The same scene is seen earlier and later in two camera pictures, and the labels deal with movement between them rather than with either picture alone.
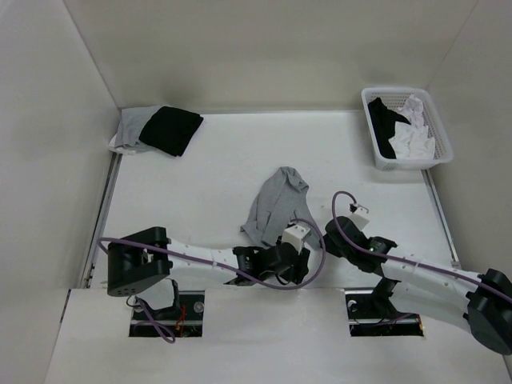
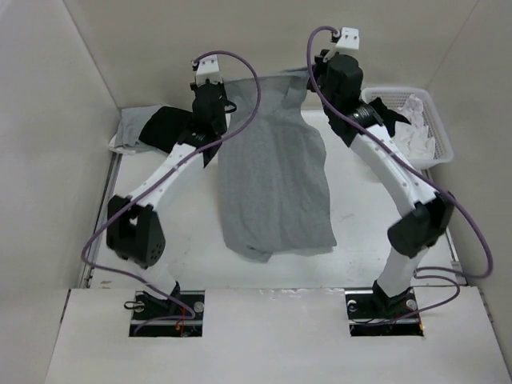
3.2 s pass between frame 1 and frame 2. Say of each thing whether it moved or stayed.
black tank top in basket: stayed
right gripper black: moved
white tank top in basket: stayed
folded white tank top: stayed
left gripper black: moved
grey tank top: moved
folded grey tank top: stayed
